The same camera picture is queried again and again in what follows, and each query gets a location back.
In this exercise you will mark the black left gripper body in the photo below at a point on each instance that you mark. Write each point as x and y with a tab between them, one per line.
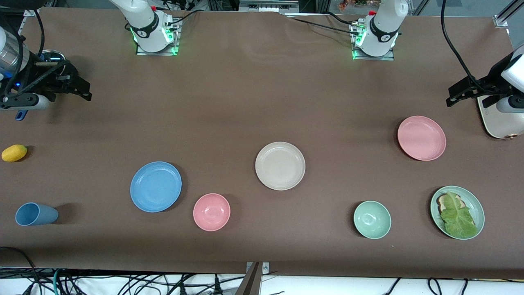
482	87

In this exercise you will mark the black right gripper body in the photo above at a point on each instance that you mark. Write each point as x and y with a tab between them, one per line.
46	80

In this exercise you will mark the pink plate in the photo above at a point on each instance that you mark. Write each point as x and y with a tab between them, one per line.
421	138

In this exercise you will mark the blue plate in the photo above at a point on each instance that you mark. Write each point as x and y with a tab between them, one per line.
156	187

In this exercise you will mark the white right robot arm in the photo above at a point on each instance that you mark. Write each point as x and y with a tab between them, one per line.
143	20

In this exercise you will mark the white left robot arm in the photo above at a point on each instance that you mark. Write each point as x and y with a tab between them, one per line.
382	28

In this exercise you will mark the beige cutting board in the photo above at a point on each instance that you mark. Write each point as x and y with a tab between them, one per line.
499	125

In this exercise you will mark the yellow lemon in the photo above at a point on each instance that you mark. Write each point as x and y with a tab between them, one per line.
14	153

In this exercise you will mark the bread slice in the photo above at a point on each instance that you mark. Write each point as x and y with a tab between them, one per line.
441	200

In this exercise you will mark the green plate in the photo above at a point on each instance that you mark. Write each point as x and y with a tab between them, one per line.
477	205

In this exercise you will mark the green lettuce leaf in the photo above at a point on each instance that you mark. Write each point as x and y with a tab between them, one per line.
458	217

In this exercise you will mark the blue cup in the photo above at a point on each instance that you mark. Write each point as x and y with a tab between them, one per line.
37	214

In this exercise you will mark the red orange decoration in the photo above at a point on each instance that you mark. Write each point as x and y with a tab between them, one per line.
348	4

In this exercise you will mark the small green bowl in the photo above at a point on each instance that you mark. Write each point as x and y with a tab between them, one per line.
372	219

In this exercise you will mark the small pink bowl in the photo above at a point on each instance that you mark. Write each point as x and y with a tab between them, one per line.
211	212

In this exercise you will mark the beige plate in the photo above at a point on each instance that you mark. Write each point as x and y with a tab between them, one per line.
280	166

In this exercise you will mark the grey electronics box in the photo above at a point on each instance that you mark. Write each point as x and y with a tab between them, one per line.
268	5

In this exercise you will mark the brown wooden beam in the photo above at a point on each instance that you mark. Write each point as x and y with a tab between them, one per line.
250	282

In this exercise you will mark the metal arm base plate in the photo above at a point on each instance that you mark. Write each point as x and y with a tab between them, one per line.
389	57
141	52

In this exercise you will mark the aluminium frame profile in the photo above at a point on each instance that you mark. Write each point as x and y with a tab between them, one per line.
501	19

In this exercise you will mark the metal table edge bracket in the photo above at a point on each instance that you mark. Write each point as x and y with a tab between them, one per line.
265	267

